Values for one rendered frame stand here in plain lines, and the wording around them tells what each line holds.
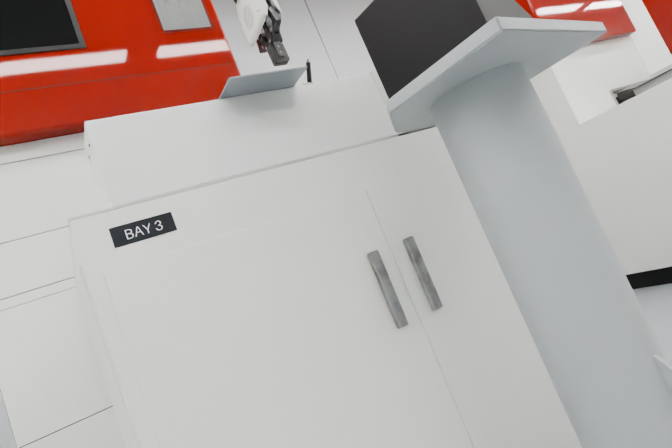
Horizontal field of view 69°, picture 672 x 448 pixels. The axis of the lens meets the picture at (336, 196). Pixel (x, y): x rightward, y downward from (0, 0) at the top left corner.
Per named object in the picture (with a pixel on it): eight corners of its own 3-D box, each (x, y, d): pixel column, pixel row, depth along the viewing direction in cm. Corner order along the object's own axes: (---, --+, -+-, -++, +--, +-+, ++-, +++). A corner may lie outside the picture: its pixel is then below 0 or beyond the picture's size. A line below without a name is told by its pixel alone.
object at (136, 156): (109, 224, 80) (82, 146, 82) (375, 152, 108) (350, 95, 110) (111, 207, 72) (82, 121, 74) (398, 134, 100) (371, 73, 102)
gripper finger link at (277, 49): (262, 35, 99) (275, 64, 97) (267, 25, 96) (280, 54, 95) (276, 34, 100) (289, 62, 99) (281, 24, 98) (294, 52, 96)
